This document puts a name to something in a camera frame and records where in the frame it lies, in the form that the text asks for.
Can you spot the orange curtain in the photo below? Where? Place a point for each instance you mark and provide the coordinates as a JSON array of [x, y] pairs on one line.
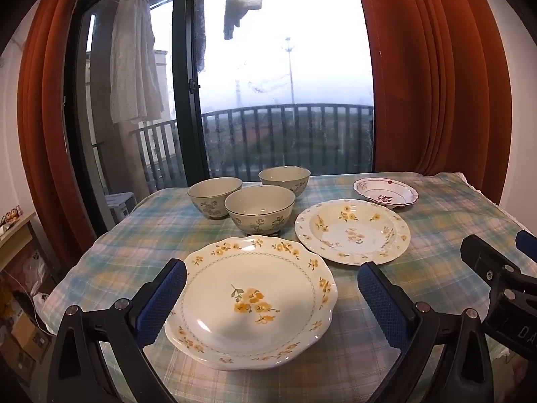
[[419, 71], [42, 113]]

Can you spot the white hanging garment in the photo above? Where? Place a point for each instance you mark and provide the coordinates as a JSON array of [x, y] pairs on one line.
[[134, 58]]

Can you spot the scalloped yellow flower plate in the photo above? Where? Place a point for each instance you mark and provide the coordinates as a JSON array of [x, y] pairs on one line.
[[218, 294]]

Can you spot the grey fuzzy hanging cloth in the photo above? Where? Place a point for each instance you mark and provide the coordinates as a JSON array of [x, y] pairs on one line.
[[201, 29]]

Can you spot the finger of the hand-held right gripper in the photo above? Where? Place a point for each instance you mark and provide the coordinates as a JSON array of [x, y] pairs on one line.
[[527, 244], [482, 256]]

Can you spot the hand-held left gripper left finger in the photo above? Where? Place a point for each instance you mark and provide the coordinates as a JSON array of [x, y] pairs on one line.
[[163, 298]]

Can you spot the cardboard box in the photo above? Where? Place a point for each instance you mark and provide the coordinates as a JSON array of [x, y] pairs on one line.
[[25, 336]]

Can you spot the small red pattern plate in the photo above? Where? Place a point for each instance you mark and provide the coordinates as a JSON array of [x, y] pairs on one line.
[[384, 195]]

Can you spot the round yellow flower plate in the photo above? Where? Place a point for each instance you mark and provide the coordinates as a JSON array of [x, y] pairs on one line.
[[352, 235]]

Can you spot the tall lamp post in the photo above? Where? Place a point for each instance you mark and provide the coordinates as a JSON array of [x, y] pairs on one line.
[[289, 71]]

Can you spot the light wooden shelf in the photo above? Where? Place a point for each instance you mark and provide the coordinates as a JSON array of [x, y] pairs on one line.
[[16, 231]]

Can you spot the grey plastic stool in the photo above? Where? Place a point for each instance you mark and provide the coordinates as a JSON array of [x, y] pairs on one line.
[[119, 201]]

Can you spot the dark balcony railing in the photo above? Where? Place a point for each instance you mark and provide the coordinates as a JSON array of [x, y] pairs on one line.
[[285, 108]]

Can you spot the small colourful figurine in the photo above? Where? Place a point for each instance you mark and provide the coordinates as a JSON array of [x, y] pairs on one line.
[[10, 217]]

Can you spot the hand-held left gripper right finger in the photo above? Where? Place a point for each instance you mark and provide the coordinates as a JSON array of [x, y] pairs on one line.
[[377, 298]]

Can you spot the beige floral ceramic bowl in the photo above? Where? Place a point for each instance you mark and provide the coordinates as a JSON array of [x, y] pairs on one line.
[[212, 195], [285, 176], [260, 208]]

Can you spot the pastel plaid tablecloth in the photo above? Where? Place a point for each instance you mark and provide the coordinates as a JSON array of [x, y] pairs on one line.
[[126, 252]]

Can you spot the white plastic bag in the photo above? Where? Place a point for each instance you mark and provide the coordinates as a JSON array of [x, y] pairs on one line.
[[42, 306]]

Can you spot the dark hanging garment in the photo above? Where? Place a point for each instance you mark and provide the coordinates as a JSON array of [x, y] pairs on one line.
[[235, 12]]

